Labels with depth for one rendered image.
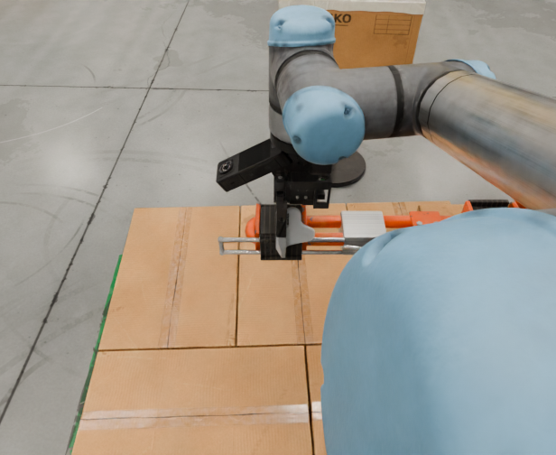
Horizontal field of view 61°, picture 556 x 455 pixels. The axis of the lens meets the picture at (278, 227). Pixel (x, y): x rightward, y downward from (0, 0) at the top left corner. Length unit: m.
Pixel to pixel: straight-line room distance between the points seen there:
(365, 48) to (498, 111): 1.89
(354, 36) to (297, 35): 1.70
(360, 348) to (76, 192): 2.77
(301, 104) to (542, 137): 0.22
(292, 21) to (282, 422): 1.01
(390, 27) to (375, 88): 1.75
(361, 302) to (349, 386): 0.03
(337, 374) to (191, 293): 1.37
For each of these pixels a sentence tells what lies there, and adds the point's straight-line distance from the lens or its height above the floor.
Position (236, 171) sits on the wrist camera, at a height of 1.35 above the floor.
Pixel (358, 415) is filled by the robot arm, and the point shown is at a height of 1.62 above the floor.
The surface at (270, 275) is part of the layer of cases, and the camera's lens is 1.57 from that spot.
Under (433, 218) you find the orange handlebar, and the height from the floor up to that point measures 1.22.
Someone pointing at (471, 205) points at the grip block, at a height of 1.22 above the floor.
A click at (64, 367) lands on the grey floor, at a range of 2.18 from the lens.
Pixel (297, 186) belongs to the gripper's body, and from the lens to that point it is 0.67.
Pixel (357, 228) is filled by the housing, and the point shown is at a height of 1.22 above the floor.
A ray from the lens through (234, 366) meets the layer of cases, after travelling 1.39.
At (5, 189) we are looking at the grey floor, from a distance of 3.10.
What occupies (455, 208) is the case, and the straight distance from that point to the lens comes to 1.07.
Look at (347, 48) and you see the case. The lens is 2.26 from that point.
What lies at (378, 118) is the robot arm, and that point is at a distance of 0.50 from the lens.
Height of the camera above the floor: 1.77
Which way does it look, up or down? 46 degrees down
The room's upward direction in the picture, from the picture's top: straight up
